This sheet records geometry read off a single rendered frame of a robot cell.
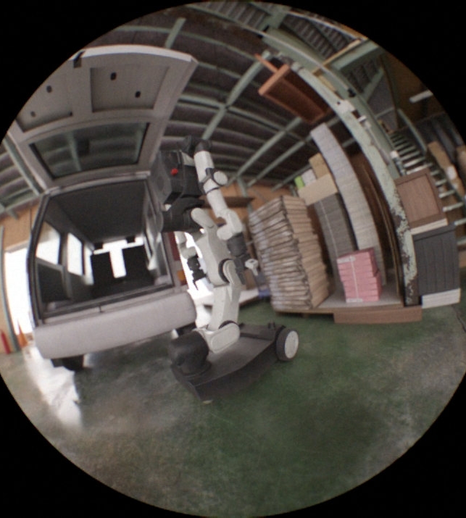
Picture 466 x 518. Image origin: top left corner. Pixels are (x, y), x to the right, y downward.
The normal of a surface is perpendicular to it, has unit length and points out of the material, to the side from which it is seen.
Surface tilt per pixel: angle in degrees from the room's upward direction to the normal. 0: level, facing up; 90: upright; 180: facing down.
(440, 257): 90
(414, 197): 90
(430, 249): 90
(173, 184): 115
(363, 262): 90
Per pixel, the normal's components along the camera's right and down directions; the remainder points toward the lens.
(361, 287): -0.83, 0.20
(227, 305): 0.65, -0.22
